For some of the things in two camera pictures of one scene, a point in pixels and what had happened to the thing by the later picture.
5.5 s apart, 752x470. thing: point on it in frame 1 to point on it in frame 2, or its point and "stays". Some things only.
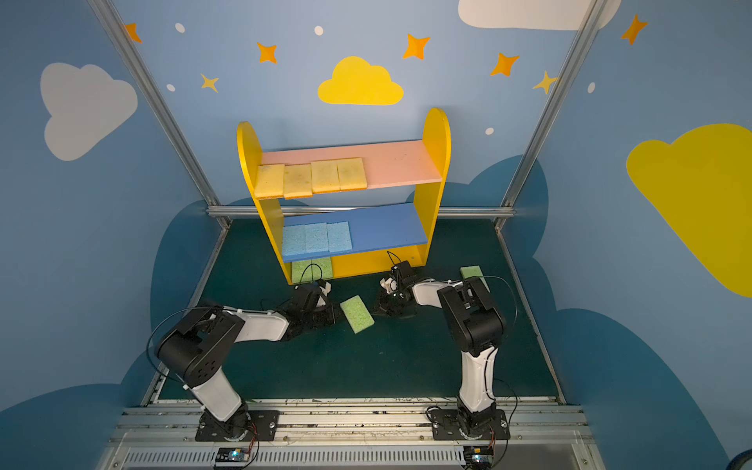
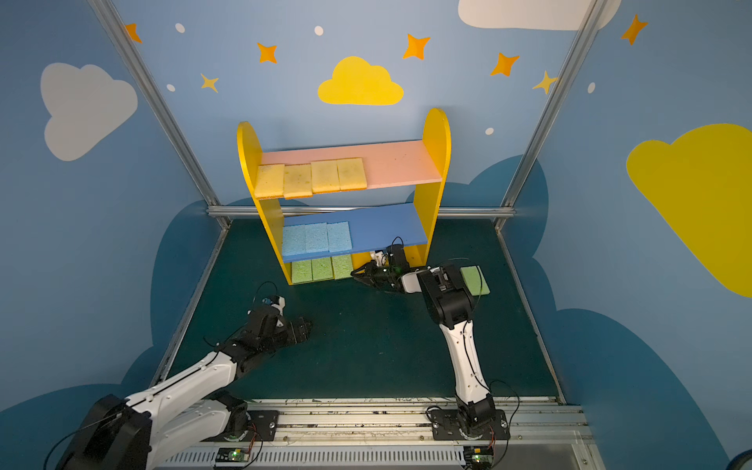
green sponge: x=356 y=313 to x=342 y=266
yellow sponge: x=269 y=181 stays
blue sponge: x=316 y=238 stays
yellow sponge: x=324 y=176 stays
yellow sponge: x=352 y=173 stays
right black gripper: x=391 y=300 to x=379 y=276
